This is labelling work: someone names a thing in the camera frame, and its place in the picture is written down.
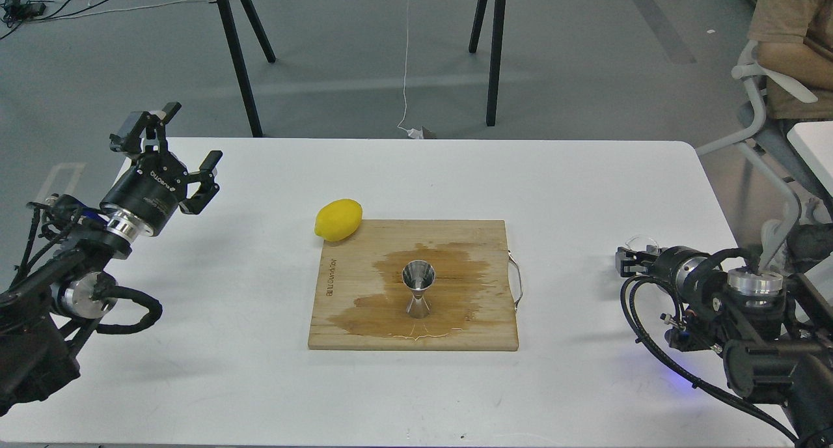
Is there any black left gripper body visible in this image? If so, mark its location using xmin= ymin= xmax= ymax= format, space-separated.
xmin=100 ymin=156 xmax=187 ymax=236

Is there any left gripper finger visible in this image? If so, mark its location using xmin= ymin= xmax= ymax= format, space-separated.
xmin=109 ymin=102 xmax=182 ymax=168
xmin=179 ymin=150 xmax=223 ymax=216

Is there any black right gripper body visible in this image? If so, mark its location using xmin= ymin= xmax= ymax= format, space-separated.
xmin=651 ymin=246 xmax=710 ymax=299

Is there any clear glass measuring cup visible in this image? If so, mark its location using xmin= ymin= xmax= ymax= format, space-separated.
xmin=625 ymin=234 xmax=661 ymax=253

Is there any steel double jigger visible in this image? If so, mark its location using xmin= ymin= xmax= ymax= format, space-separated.
xmin=401 ymin=259 xmax=435 ymax=318

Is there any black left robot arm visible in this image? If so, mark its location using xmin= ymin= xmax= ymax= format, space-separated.
xmin=1 ymin=102 xmax=223 ymax=413

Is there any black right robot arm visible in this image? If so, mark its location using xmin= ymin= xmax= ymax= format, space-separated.
xmin=615 ymin=246 xmax=832 ymax=447

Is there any yellow lemon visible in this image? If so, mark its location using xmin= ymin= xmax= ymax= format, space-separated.
xmin=314 ymin=199 xmax=363 ymax=242

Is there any white side table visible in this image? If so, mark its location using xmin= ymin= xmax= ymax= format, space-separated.
xmin=787 ymin=121 xmax=833 ymax=195

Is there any wooden cutting board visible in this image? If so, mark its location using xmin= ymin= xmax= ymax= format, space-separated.
xmin=308 ymin=219 xmax=519 ymax=351

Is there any white office chair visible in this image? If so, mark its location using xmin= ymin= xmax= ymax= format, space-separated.
xmin=696 ymin=40 xmax=831 ymax=271

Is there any seated person in tan shirt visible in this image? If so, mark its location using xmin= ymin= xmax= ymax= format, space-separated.
xmin=748 ymin=0 xmax=832 ymax=120

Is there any white cable on floor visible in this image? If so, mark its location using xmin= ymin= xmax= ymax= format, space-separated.
xmin=396 ymin=0 xmax=424 ymax=139

